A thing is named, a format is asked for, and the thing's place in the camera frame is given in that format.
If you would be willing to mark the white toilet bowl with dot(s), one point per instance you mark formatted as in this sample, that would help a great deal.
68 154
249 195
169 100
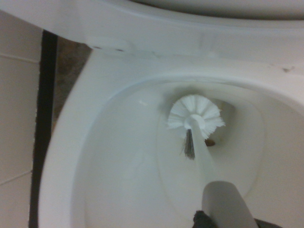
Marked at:
107 142

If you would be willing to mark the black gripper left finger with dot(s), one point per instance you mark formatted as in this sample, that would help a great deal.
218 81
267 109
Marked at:
203 219

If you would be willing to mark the white toilet brush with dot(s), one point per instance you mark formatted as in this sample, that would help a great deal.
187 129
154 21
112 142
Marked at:
197 107

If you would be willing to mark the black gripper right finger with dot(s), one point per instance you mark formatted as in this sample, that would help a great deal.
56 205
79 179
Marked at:
270 224

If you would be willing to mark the brown debris speck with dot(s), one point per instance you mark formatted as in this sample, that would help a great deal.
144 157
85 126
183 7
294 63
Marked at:
211 142

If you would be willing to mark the short black baseboard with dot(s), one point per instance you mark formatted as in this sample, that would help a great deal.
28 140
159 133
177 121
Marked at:
45 95

